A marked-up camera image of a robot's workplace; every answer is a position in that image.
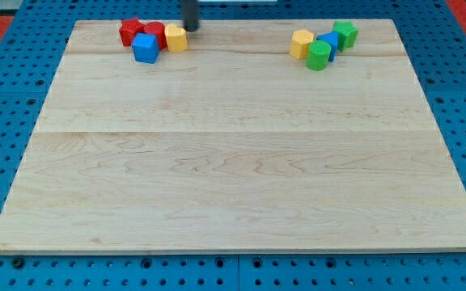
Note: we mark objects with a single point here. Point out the blue cube block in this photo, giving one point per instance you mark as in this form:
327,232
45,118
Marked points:
145,48

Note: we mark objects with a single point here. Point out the red star block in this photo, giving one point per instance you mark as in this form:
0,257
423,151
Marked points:
129,29

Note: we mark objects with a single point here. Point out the green star block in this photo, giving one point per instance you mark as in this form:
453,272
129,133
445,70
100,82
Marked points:
347,34

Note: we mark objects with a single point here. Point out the light wooden board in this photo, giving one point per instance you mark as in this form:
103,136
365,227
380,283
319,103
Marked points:
235,147

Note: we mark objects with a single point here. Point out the yellow heart block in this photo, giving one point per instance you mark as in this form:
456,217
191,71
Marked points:
176,38

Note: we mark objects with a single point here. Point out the green cylinder block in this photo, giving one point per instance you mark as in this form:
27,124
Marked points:
318,55

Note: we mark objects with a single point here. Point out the yellow hexagon block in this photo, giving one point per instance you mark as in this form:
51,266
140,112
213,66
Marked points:
300,41

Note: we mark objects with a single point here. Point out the red cylinder block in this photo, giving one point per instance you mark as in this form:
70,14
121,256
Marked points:
157,29

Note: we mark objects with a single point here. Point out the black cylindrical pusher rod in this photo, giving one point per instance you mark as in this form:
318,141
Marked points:
190,15

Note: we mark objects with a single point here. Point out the blue triangular block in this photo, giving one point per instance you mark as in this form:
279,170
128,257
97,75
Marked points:
332,39

